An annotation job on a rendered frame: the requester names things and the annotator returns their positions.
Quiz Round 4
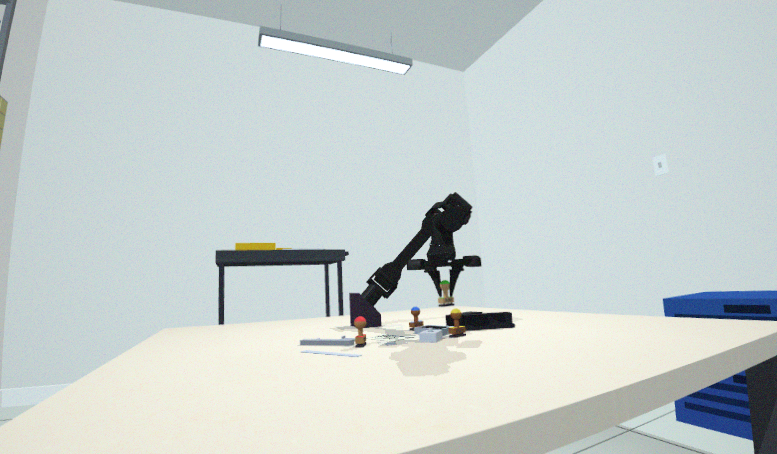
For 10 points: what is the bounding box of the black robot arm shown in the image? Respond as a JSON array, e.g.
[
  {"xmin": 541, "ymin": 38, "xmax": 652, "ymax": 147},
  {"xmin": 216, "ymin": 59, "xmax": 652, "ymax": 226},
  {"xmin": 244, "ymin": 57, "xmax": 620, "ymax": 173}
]
[{"xmin": 361, "ymin": 192, "xmax": 473, "ymax": 307}]

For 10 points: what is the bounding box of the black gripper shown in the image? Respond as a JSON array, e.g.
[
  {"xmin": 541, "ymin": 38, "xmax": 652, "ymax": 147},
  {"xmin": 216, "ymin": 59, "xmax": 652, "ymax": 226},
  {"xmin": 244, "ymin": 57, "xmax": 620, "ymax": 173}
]
[{"xmin": 407, "ymin": 235, "xmax": 481, "ymax": 298}]

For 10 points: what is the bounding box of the brown rubber stamp with blue knob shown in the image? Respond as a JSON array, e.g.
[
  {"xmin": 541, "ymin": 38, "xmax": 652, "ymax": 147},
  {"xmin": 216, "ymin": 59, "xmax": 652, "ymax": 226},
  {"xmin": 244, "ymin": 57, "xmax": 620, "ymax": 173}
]
[{"xmin": 409, "ymin": 307, "xmax": 424, "ymax": 331}]

